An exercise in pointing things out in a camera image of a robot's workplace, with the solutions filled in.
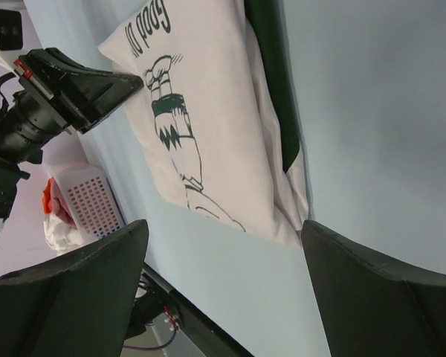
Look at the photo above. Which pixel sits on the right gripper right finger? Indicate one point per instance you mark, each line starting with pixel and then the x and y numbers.
pixel 372 304

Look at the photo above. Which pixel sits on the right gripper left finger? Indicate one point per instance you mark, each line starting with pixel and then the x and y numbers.
pixel 77 304

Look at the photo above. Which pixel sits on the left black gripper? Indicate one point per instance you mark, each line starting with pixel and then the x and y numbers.
pixel 59 94

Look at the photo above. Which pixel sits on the white green raglan t-shirt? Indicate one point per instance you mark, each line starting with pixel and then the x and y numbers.
pixel 205 118

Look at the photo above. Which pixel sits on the white t-shirt in basket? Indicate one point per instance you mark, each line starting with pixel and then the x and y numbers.
pixel 60 236

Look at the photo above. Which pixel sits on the pink t-shirt in basket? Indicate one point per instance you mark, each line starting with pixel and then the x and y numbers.
pixel 59 207

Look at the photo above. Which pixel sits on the white plastic laundry basket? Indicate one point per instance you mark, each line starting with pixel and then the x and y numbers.
pixel 89 197

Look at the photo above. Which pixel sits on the orange t-shirt in basket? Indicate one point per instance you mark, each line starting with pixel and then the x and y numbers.
pixel 46 197

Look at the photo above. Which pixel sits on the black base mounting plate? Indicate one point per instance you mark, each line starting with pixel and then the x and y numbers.
pixel 162 298

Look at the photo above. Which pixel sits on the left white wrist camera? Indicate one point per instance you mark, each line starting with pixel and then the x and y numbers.
pixel 11 33

